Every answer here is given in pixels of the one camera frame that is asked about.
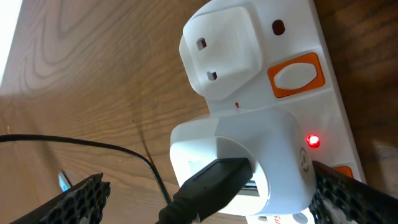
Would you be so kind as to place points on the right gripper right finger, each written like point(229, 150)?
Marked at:
point(342, 199)

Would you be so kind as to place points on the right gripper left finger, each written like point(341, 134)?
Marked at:
point(81, 204)

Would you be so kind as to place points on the smartphone with teal screen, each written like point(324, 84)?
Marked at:
point(64, 181)

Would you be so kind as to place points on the white charger plug adapter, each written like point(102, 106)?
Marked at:
point(250, 163)

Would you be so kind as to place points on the white power strip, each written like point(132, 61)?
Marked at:
point(296, 75)

